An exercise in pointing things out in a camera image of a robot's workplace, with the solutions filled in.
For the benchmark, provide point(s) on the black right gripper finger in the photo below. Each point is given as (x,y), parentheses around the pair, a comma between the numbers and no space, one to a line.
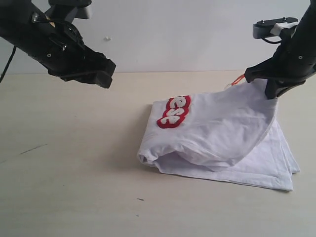
(264,70)
(275,88)

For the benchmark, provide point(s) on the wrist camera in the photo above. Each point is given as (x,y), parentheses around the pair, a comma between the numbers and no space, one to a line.
(68,10)
(272,28)

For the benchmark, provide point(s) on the orange size tag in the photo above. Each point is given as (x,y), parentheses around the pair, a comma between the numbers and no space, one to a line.
(238,80)

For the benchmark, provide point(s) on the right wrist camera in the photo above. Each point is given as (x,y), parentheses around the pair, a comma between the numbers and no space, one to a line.
(272,28)

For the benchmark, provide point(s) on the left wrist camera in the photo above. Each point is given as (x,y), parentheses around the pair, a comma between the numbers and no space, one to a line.
(68,10)

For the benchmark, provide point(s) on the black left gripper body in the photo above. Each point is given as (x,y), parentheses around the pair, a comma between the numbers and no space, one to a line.
(54,43)

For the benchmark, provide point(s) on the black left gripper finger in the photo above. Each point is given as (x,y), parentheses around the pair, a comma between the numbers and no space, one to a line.
(96,63)
(99,78)

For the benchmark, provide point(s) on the white t-shirt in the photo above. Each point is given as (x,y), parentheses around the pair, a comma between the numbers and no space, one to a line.
(230,136)

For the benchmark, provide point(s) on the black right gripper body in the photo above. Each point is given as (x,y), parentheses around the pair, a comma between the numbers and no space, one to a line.
(297,58)

